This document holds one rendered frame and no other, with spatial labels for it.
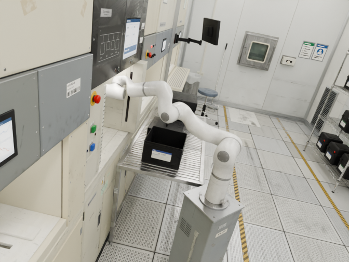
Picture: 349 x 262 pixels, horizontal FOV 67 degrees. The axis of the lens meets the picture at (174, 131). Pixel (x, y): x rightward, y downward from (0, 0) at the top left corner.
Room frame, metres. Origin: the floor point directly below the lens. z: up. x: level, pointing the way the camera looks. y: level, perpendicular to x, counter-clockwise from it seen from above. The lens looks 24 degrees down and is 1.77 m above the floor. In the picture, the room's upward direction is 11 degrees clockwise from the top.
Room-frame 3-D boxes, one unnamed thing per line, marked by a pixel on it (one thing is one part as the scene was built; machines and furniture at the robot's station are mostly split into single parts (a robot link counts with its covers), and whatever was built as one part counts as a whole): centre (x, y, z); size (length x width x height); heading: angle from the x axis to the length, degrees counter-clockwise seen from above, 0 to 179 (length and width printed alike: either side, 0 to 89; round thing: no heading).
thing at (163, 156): (1.72, 0.04, 0.85); 0.28 x 0.28 x 0.17; 86
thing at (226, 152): (1.31, -0.31, 1.07); 0.19 x 0.12 x 0.24; 157
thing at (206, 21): (3.43, -0.04, 1.57); 0.53 x 0.40 x 0.36; 87
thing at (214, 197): (1.34, -0.32, 0.85); 0.19 x 0.19 x 0.18
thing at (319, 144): (3.93, -2.44, 0.31); 0.30 x 0.28 x 0.26; 175
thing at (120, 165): (2.13, 0.01, 0.38); 1.30 x 0.60 x 0.76; 177
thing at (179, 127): (2.10, 0.07, 0.83); 0.29 x 0.29 x 0.13; 86
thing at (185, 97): (2.54, -0.02, 0.89); 0.29 x 0.29 x 0.25; 1
